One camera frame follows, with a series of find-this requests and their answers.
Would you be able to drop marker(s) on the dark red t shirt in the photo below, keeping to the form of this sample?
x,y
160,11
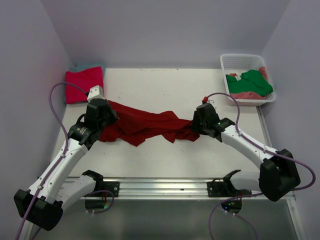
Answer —
x,y
134,126

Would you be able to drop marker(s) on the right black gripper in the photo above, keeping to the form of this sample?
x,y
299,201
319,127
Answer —
x,y
195,127

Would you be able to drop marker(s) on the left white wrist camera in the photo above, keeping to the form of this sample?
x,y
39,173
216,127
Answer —
x,y
95,92

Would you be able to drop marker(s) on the salmon pink t shirt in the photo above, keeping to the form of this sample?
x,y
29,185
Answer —
x,y
251,95

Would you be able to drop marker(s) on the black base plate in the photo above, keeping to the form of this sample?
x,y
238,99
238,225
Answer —
x,y
111,186
223,188

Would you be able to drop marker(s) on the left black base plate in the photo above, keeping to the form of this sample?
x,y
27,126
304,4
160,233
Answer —
x,y
111,186

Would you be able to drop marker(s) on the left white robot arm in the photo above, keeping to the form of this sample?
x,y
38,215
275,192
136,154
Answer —
x,y
44,202

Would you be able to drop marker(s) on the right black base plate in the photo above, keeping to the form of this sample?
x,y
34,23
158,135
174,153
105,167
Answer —
x,y
223,188

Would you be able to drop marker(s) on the folded pink t shirt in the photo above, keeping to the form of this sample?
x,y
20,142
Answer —
x,y
80,85

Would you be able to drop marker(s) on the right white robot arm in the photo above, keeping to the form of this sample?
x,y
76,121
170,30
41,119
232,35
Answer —
x,y
277,174

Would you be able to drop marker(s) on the aluminium mounting rail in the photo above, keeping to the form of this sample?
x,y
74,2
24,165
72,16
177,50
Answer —
x,y
163,188

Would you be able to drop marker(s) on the white plastic basket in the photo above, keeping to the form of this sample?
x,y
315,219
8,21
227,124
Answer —
x,y
237,63

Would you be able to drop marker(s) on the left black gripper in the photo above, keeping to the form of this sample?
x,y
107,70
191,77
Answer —
x,y
113,115

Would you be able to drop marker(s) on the green t shirt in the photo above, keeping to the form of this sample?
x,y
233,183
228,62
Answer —
x,y
251,81

